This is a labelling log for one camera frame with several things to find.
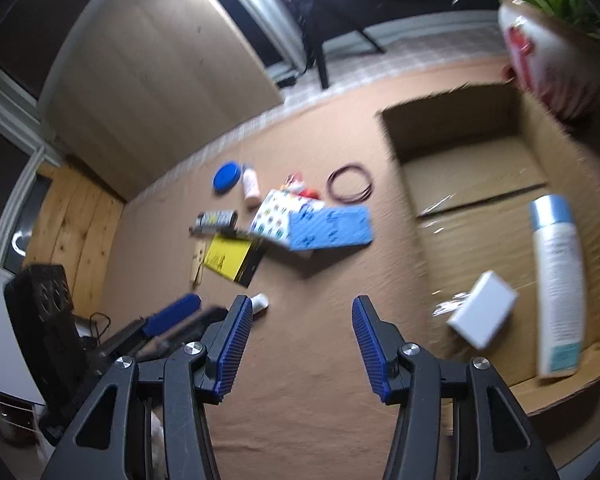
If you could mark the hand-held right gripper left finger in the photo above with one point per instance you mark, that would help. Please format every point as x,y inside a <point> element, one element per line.
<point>232,345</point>

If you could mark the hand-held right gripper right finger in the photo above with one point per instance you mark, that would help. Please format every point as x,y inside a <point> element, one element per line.
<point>370,345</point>

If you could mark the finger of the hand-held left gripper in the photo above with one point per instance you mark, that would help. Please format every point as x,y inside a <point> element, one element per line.
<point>200,320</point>
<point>172,312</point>

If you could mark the yellow and black packet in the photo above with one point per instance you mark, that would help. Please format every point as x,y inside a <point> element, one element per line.
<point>225,255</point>

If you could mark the large cardboard box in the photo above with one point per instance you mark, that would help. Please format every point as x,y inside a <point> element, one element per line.
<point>480,175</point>

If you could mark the small white tube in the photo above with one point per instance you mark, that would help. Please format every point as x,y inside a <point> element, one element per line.
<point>259,302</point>

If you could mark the small wooden clip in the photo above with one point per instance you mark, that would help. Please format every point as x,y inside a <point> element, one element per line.
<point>198,260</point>

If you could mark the brown blanket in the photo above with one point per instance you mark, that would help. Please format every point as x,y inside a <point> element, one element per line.
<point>305,410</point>

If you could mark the black cylindrical can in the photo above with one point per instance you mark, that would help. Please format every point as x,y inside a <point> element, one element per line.
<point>217,218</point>

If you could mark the small white box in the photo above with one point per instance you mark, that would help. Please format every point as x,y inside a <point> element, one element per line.
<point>482,310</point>

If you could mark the white colourful dotted box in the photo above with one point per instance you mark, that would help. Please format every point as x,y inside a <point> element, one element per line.
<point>275,217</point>

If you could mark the beige cosmetic tube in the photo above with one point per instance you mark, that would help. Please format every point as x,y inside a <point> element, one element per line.
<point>251,185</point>

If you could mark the blue round lid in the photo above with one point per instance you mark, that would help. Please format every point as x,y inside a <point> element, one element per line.
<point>226,176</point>

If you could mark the white bottle with blue cap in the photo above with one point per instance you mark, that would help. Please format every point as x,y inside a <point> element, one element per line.
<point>557,285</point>

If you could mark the large light wooden board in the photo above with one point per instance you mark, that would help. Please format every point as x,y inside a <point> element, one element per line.
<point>155,85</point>

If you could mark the black tripod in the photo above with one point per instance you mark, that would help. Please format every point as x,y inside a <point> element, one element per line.
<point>322,60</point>

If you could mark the white red-printed flower pot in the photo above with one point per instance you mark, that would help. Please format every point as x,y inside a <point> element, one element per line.
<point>555,65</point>

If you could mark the knotty pine wall panel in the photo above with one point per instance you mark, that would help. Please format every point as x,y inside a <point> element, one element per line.
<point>75,240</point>

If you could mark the white window frame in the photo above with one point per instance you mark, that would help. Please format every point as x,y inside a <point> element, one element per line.
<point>15,170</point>

